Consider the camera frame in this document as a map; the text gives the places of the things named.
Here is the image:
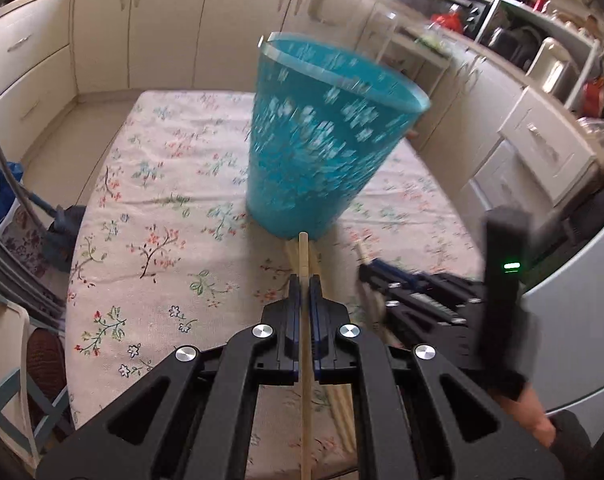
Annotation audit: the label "cream door base cabinet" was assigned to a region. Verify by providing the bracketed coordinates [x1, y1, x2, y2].
[72, 0, 385, 97]

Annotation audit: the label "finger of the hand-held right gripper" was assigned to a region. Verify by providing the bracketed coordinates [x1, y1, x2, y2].
[361, 281, 479, 369]
[358, 257, 486, 307]

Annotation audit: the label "white tiered rack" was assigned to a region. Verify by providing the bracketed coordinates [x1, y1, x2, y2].
[376, 7, 454, 113]

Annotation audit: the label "white metal shelf unit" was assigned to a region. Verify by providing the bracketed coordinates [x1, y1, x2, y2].
[474, 0, 604, 113]

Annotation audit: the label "green vegetable bag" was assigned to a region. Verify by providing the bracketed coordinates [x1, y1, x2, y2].
[416, 26, 451, 50]

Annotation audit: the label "red plastic bag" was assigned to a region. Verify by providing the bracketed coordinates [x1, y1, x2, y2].
[429, 11, 466, 37]

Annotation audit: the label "grey cable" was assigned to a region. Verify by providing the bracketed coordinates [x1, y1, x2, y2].
[0, 79, 38, 223]

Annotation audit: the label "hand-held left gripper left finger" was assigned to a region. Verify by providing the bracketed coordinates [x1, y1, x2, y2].
[42, 275, 301, 480]

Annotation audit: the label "white small appliance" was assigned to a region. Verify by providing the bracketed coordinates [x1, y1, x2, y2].
[525, 36, 581, 94]

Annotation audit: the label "large white appliance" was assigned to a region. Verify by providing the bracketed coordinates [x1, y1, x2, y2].
[523, 200, 604, 414]

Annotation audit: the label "wooden chopstick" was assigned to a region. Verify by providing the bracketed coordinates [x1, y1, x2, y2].
[298, 231, 313, 480]
[308, 251, 357, 454]

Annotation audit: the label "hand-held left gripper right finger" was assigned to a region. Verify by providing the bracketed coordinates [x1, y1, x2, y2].
[309, 275, 565, 480]

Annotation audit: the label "blue floor mop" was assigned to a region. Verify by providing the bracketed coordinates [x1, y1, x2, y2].
[19, 180, 89, 274]

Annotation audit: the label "person's right forearm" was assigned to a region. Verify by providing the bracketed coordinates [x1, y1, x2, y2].
[499, 387, 594, 461]

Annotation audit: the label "teal plastic basket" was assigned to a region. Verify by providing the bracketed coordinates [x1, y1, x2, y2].
[244, 31, 431, 241]

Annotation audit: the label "black countertop appliance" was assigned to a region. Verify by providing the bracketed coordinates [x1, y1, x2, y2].
[433, 0, 499, 37]

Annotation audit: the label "cream side cabinet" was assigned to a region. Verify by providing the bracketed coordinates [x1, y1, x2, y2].
[412, 42, 602, 243]

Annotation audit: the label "cream drawer cabinet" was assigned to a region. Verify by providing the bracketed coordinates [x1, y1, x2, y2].
[0, 0, 78, 163]

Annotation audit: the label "metal sliding door frame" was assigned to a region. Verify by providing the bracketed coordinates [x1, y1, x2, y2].
[0, 225, 68, 333]

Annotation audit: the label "floral tablecloth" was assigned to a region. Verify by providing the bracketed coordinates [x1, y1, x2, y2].
[64, 89, 488, 480]

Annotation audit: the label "glass bowl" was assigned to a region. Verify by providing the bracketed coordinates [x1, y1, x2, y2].
[576, 116, 604, 167]

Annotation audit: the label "wooden chair with blue frame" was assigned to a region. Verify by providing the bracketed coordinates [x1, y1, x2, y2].
[0, 304, 76, 463]

